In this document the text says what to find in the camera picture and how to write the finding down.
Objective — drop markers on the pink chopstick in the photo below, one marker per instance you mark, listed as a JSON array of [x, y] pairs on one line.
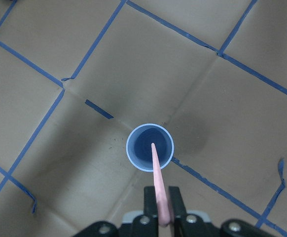
[[164, 217]]

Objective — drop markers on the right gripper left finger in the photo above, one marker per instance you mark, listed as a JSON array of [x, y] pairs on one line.
[[150, 212]]

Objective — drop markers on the blue plastic cup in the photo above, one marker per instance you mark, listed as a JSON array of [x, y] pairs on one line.
[[138, 146]]

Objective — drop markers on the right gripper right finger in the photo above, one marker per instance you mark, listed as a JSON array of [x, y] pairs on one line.
[[178, 213]]

